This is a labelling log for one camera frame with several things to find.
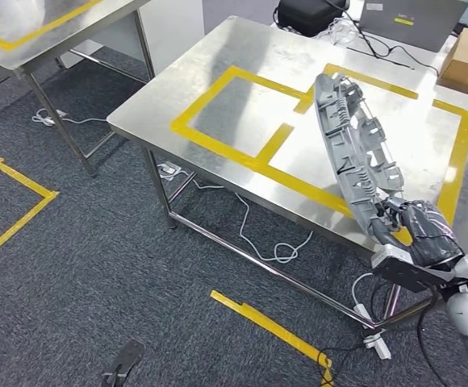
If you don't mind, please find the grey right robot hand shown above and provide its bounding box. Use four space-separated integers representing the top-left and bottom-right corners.
369 196 465 268

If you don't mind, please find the grey plastic wheel hubcap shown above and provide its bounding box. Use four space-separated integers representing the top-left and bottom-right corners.
314 72 405 247

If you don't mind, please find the stainless steel workbench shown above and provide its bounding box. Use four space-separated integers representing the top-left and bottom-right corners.
107 15 468 335

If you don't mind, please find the white power strip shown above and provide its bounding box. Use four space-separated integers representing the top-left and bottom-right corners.
353 303 392 361

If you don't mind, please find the grey laptop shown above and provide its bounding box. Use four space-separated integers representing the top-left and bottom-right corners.
359 0 468 55

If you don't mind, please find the yellow floor tape strip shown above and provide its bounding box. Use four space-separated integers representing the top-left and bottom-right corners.
210 289 334 387

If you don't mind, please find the black bag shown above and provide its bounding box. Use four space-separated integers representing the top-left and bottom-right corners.
277 0 350 39

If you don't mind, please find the yellow tabletop tape grid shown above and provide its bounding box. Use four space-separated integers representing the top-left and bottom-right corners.
170 63 468 247

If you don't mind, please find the white board panel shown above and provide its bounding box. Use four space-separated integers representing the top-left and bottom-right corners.
58 0 206 76

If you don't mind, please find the stainless steel table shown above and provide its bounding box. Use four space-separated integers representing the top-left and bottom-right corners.
0 0 156 178

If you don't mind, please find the yellow floor tape square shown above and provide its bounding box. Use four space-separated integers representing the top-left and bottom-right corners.
0 157 59 271

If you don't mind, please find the yellow tabletop tape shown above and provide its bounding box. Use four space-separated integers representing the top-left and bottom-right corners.
0 0 102 53

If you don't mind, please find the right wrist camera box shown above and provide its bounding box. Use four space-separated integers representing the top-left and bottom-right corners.
371 244 457 295

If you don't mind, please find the black tabletop cable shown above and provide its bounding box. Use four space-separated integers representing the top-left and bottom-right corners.
327 0 438 76

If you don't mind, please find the black floor cable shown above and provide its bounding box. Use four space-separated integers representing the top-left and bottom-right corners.
316 344 366 387

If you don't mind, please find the white cable bundle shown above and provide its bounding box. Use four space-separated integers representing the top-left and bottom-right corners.
316 15 360 47

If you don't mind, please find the white floor cable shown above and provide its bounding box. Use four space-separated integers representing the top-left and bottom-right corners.
31 108 108 127
157 162 314 264

